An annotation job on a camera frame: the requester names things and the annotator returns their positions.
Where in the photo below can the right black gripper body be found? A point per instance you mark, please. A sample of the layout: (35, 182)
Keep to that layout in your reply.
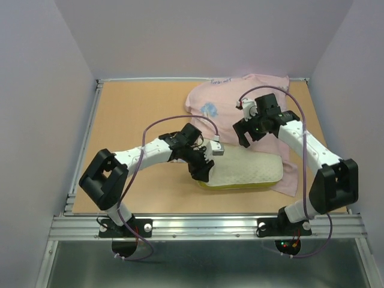
(260, 130)

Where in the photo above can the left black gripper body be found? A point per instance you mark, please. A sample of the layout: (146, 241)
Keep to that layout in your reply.
(195, 158)

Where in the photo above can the cream yellow pillow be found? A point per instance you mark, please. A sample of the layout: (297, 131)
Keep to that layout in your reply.
(240, 168)

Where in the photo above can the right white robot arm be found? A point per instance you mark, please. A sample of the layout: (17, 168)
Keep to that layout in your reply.
(335, 180)

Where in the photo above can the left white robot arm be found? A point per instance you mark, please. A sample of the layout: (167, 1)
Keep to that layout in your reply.
(104, 179)

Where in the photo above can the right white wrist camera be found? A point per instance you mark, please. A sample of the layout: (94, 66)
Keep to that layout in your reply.
(248, 106)

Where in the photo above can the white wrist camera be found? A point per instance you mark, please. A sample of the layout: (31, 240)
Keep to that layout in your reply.
(248, 106)
(214, 148)

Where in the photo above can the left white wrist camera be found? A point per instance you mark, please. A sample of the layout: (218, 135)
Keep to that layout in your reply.
(214, 148)

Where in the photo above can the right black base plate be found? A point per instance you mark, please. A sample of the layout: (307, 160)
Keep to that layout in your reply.
(271, 227)

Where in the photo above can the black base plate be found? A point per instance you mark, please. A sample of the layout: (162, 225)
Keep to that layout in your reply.
(108, 229)
(271, 227)

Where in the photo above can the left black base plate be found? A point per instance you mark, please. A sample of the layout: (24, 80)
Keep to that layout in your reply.
(108, 229)

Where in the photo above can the aluminium front rail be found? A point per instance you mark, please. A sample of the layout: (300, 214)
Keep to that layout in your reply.
(197, 227)

